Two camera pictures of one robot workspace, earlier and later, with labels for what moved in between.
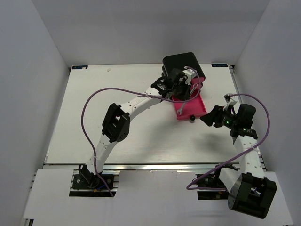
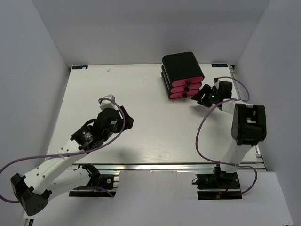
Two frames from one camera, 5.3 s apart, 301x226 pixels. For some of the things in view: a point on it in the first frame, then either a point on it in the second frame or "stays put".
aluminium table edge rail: x=147 y=166 stays put
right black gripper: x=215 y=116 to x=206 y=89
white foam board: x=153 y=197 stays put
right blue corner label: x=219 y=65 stays put
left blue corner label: x=79 y=67 stays put
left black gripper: x=186 y=94 to x=129 y=120
